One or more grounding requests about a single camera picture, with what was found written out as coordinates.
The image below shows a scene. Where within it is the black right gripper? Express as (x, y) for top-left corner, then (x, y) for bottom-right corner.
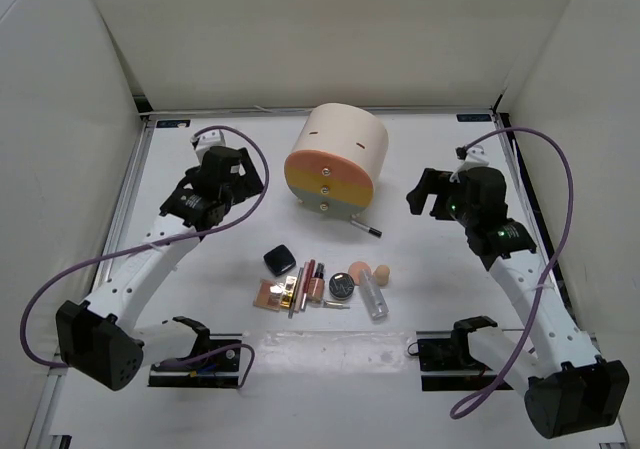
(406, 169), (478, 229)

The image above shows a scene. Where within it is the clear tube with black cap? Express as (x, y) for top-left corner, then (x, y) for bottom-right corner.
(350, 220), (382, 238)

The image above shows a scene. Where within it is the yellow drawer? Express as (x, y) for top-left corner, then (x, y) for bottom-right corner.
(285, 168), (374, 207)

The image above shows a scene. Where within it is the black square compact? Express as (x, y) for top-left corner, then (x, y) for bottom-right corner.
(263, 244), (297, 277)

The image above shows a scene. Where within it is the cream round drawer organizer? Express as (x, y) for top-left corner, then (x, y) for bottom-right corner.
(287, 103), (389, 194)

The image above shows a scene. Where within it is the gold lipstick case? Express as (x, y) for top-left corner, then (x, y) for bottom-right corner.
(280, 276), (298, 309)

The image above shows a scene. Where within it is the pink makeup pencil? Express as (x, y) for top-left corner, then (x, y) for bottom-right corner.
(296, 261), (310, 312)

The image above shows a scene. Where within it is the small silver makeup stick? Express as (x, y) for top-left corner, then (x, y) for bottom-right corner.
(322, 300), (350, 310)

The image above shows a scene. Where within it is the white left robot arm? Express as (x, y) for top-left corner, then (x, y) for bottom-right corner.
(56, 146), (264, 391)

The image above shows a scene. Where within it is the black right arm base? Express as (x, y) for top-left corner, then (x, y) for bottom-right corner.
(407, 316), (498, 392)

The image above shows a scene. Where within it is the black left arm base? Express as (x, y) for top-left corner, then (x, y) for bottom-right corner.
(147, 316), (256, 389)

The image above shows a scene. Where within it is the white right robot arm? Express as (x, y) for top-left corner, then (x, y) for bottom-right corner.
(407, 167), (629, 439)

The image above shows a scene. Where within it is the tan makeup sponge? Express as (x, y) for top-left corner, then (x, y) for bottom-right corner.
(373, 265), (391, 287)

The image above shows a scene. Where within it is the pink makeup sponge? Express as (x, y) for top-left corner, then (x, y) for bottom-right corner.
(348, 261), (372, 286)

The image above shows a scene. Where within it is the grey bottom drawer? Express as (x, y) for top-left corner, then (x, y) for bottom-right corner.
(289, 186), (370, 219)

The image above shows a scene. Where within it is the brown eyeshadow palette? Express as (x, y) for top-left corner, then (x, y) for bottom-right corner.
(253, 279), (284, 312)

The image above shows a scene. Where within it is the clear plastic bottle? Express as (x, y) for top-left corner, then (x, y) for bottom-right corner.
(359, 269), (389, 321)

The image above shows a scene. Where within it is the round black compact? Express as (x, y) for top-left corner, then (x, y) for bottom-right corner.
(329, 272), (355, 301)

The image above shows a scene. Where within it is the beige foundation bottle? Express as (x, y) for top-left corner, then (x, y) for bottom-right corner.
(307, 263), (325, 304)

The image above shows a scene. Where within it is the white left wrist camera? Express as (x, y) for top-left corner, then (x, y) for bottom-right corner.
(190, 131), (225, 162)

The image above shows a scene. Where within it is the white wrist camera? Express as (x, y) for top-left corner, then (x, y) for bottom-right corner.
(190, 131), (225, 162)
(450, 145), (489, 183)

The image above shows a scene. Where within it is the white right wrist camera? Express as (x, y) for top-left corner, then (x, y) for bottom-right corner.
(450, 145), (489, 183)

